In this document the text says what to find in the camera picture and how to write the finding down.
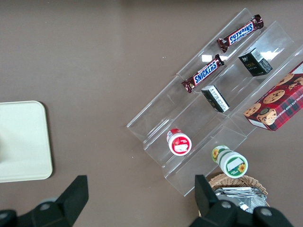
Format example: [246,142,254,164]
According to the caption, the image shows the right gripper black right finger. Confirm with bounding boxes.
[191,174,293,227]

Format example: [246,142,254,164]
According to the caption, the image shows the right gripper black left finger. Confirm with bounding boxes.
[0,175,89,227]

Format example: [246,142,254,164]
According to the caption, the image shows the aluminium foil tray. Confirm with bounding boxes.
[212,186,268,215]

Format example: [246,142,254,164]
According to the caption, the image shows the light wicker basket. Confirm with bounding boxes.
[209,173,271,213]

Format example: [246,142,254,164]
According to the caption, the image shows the beige plastic tray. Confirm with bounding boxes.
[0,101,53,183]

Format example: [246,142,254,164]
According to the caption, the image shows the green sunflower lidded can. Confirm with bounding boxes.
[211,145,249,179]

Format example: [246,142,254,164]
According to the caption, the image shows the red lidded can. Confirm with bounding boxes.
[166,128,193,157]

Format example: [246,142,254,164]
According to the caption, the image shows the clear acrylic stepped shelf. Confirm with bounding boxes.
[126,8,303,198]

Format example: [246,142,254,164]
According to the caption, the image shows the small black carton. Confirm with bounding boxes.
[237,47,274,77]
[201,85,231,113]

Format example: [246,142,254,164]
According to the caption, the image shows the red tartan cookie box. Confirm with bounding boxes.
[243,61,303,131]

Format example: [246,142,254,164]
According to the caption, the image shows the Snickers chocolate bar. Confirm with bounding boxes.
[181,54,225,95]
[217,14,265,53]

